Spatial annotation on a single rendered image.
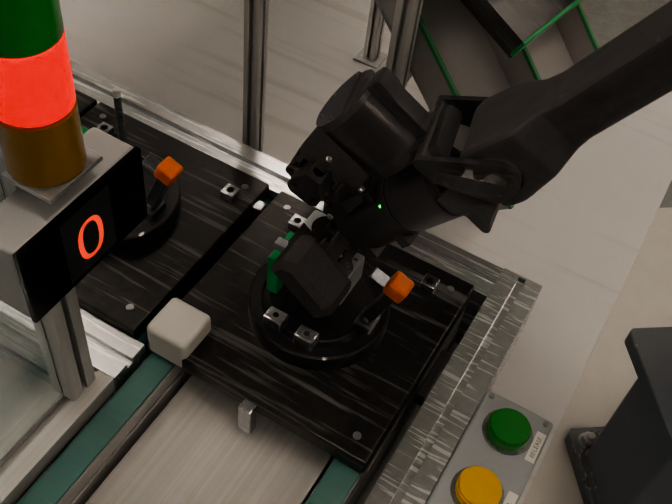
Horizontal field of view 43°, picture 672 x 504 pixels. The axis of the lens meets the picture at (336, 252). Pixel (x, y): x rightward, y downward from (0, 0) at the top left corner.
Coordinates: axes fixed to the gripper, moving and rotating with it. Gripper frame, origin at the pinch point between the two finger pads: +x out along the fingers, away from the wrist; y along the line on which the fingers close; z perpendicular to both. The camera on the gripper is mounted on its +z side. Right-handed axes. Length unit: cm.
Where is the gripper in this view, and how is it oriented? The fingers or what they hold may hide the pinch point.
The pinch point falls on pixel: (320, 235)
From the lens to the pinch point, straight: 77.9
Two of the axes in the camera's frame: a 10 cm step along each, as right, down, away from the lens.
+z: -6.3, -7.3, -2.6
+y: -5.0, 6.4, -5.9
